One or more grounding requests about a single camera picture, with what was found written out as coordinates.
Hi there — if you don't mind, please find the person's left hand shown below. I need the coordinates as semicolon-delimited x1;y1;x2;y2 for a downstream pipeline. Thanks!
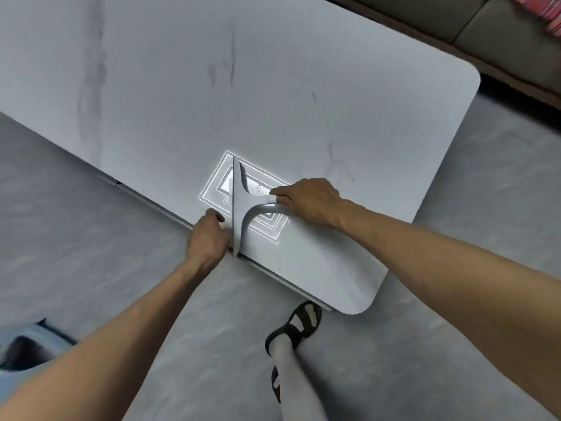
185;209;234;274

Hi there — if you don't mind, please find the black strappy sandal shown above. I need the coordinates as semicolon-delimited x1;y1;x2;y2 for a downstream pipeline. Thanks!
270;365;284;404
265;301;323;357

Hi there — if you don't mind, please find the person's light blue shirt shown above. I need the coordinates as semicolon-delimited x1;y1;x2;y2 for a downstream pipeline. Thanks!
0;319;79;393

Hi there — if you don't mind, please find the person's right hand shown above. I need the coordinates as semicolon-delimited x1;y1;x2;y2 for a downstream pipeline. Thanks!
269;178;348;229

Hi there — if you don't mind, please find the person's left forearm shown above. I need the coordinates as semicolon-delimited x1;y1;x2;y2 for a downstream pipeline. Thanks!
0;258;225;421

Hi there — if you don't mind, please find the pink striped cushion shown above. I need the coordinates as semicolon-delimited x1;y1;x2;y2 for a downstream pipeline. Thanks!
506;0;561;38

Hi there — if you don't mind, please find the olive green sofa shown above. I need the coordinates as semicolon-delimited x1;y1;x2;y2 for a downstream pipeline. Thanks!
323;0;561;111

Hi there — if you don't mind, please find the person's right forearm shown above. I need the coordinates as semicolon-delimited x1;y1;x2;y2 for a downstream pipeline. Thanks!
340;199;561;421

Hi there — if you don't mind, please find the person's grey trouser leg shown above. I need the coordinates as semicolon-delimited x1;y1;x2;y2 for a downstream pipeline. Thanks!
269;332;335;421

